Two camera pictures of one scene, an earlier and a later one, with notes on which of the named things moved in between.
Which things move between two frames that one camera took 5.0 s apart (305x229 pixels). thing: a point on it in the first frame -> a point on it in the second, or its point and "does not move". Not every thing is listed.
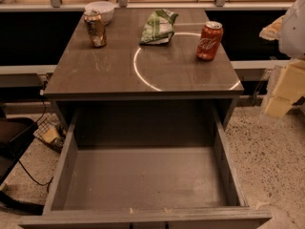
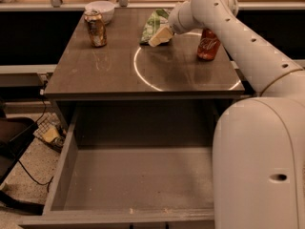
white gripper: x=294 y=32 -> x=176 y=20
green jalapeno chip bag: x=159 y=28 does not move
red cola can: x=209 y=41 does not move
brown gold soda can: x=96 y=27 does not move
